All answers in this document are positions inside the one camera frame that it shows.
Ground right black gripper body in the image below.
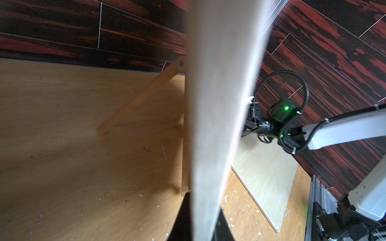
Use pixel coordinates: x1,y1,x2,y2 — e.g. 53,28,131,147
241,96,302,145

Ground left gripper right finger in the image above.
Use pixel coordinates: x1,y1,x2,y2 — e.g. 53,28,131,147
212,210,235,241

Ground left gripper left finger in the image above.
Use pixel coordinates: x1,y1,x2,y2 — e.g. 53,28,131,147
167,192,192,241

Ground white wooden board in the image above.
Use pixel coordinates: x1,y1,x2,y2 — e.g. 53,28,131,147
231,134,298,233
184,1,274,241

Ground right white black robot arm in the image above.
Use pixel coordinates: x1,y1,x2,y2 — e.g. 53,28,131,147
241,96,386,226

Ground rear small wooden easel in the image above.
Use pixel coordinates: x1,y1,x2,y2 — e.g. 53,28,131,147
97,56,190,196

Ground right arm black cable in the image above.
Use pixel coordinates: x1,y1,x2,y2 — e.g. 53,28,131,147
252,70,386,155

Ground metal base rail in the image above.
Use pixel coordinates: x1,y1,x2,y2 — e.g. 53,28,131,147
304,175,337,241

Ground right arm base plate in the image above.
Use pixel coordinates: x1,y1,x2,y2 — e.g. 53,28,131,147
317,207,382,241

